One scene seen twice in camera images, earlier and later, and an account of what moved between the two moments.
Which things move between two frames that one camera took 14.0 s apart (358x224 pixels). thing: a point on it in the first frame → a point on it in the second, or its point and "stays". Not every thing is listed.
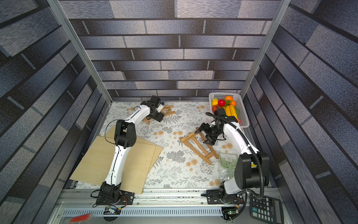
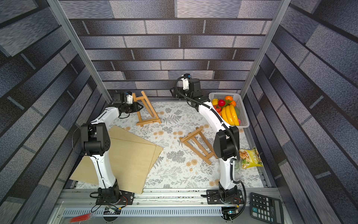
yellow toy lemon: (215, 101) stays
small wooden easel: (166, 111) → (146, 121)
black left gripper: (160, 117) → (135, 104)
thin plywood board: (137, 159) stays
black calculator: (267, 210) stays
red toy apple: (221, 102) stays
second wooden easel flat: (196, 142) stays
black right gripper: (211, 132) → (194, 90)
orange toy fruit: (229, 97) stays
